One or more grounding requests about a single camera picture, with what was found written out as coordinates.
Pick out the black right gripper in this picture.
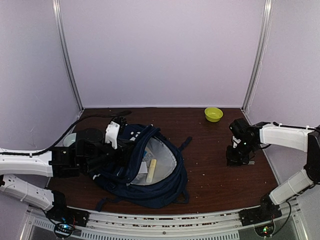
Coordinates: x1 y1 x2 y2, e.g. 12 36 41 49
226 139 257 166

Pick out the white charger box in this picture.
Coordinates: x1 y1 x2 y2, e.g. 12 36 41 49
138 161 148 174

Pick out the pale green ceramic bowl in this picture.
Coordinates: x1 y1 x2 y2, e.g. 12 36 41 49
62 132 77 147

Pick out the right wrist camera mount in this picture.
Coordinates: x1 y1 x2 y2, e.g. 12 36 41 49
232 136 241 148

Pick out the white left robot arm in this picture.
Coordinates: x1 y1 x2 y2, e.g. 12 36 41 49
0 110 134 227

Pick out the left aluminium corner post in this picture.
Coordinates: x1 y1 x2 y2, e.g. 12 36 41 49
52 0 84 112

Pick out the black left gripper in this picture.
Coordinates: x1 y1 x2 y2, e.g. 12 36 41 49
82 137 135 173

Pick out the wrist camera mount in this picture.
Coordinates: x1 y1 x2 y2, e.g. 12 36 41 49
104 120 127 150
232 136 241 148

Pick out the lime green plastic bowl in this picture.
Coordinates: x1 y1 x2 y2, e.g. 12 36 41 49
204 107 224 123

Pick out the pale yellow highlighter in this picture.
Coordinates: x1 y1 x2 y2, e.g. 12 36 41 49
146 158 157 184

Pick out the blue striped reader book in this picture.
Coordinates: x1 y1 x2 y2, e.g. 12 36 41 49
143 147 154 162

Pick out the aluminium corner post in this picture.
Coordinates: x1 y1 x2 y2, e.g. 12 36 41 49
52 0 84 112
242 0 274 115

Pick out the navy blue student backpack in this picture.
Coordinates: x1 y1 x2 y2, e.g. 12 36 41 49
89 124 192 209

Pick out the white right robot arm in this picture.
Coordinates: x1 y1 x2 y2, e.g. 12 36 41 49
226 118 320 225

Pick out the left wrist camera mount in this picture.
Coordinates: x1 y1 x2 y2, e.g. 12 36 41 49
104 120 127 150

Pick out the right aluminium corner post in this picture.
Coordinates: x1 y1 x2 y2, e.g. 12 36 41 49
242 0 274 115

